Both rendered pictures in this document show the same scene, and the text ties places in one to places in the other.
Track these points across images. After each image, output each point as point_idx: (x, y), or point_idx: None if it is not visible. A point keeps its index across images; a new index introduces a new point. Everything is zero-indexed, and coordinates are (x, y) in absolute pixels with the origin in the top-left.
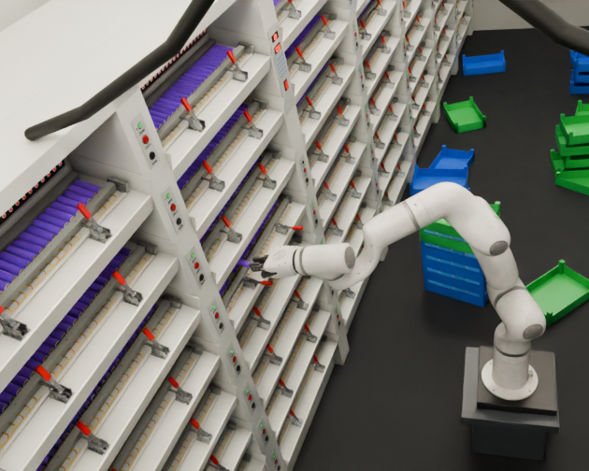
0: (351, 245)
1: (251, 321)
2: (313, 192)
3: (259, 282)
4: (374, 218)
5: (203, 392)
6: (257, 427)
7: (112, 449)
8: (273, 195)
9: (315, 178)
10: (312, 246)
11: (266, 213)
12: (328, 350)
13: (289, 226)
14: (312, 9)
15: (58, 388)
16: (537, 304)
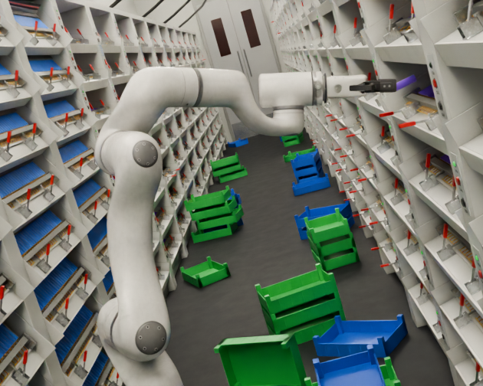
0: (260, 86)
1: (445, 178)
2: (457, 148)
3: (395, 111)
4: (228, 70)
5: (385, 119)
6: (419, 245)
7: (351, 48)
8: (403, 47)
9: (477, 146)
10: (303, 73)
11: (406, 60)
12: None
13: (422, 120)
14: None
15: None
16: (102, 318)
